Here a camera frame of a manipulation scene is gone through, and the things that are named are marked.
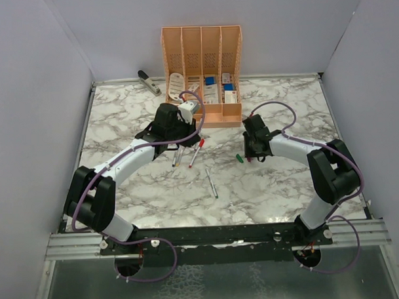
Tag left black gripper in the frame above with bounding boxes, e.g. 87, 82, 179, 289
166, 114, 200, 149

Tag yellow white pen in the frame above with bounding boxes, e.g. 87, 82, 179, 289
175, 146, 184, 167

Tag red white pen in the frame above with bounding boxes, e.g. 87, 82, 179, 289
188, 138, 204, 168

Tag green white pen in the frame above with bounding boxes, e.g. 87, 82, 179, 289
206, 169, 219, 199

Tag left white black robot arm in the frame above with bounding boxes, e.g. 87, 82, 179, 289
64, 100, 200, 254

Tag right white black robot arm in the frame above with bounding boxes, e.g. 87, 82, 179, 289
242, 114, 363, 245

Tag green pen cap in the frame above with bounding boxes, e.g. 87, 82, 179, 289
236, 154, 244, 163

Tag white oval card pack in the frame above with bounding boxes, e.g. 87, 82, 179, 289
167, 72, 185, 101

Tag small white label box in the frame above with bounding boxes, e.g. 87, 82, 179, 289
188, 83, 199, 92

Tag white paper packet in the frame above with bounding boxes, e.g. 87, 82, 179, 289
203, 84, 220, 104

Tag large white box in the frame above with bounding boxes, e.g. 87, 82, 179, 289
224, 90, 238, 104

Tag blue stamp left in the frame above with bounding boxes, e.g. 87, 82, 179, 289
204, 75, 216, 86

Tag black grey stapler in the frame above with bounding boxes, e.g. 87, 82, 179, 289
137, 70, 161, 96

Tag red white small box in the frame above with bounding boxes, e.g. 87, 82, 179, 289
221, 72, 231, 85

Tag orange plastic file organizer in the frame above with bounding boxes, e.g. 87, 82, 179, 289
161, 25, 242, 128

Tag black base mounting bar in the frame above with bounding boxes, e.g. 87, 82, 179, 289
100, 222, 333, 267

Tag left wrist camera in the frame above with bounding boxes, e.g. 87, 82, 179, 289
178, 100, 200, 125

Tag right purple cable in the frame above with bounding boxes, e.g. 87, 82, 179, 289
250, 98, 368, 278

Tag purple cable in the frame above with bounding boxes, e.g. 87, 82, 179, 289
66, 89, 211, 286
250, 98, 368, 278

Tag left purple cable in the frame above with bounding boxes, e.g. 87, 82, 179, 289
66, 89, 211, 286

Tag aluminium frame rail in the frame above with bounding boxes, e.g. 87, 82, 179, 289
45, 219, 392, 261

